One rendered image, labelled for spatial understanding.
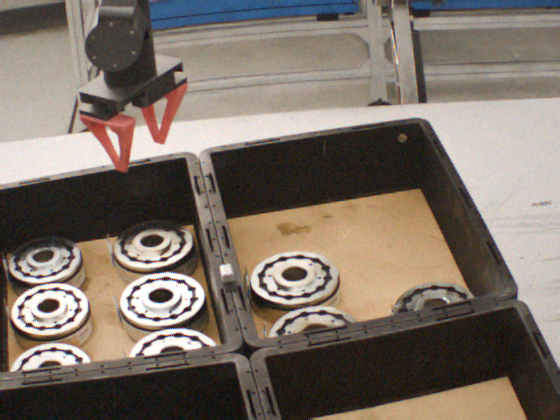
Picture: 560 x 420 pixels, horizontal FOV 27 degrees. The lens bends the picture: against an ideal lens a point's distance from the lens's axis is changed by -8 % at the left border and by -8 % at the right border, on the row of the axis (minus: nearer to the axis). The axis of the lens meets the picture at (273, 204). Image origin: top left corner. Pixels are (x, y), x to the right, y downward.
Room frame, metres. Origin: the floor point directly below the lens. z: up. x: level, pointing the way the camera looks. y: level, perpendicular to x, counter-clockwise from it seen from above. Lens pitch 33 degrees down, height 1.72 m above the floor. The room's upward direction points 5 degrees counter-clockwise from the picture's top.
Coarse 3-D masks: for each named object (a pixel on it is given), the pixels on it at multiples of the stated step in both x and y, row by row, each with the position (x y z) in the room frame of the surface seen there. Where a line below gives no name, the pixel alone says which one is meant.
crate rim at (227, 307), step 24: (96, 168) 1.32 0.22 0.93; (192, 168) 1.30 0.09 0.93; (0, 192) 1.30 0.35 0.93; (216, 240) 1.14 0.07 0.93; (216, 264) 1.10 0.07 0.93; (216, 288) 1.05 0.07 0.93; (240, 336) 0.97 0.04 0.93; (120, 360) 0.94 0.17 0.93; (144, 360) 0.94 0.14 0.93; (168, 360) 0.94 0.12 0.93
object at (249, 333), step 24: (408, 120) 1.37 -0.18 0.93; (240, 144) 1.34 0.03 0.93; (264, 144) 1.34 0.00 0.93; (288, 144) 1.34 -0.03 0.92; (432, 144) 1.31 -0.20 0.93; (216, 192) 1.25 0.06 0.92; (456, 192) 1.20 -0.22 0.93; (216, 216) 1.19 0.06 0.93; (480, 216) 1.14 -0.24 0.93; (480, 240) 1.10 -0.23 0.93; (504, 264) 1.04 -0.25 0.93; (240, 288) 1.06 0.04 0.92; (504, 288) 1.00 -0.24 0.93; (240, 312) 1.01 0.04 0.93; (408, 312) 0.98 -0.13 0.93; (432, 312) 0.98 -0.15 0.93; (288, 336) 0.96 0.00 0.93; (312, 336) 0.96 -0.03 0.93
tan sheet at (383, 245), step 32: (416, 192) 1.35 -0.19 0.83; (256, 224) 1.31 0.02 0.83; (288, 224) 1.31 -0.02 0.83; (320, 224) 1.30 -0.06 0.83; (352, 224) 1.29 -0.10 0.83; (384, 224) 1.29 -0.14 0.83; (416, 224) 1.28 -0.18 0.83; (256, 256) 1.24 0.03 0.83; (352, 256) 1.23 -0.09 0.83; (384, 256) 1.22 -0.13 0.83; (416, 256) 1.21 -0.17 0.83; (448, 256) 1.20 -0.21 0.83; (352, 288) 1.16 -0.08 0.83; (384, 288) 1.16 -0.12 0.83; (256, 320) 1.12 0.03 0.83
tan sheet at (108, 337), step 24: (96, 240) 1.31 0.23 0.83; (96, 264) 1.25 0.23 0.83; (96, 288) 1.20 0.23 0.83; (120, 288) 1.20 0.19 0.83; (96, 312) 1.15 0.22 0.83; (120, 312) 1.15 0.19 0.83; (96, 336) 1.11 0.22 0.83; (120, 336) 1.10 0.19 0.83; (216, 336) 1.09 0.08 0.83; (96, 360) 1.06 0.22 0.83
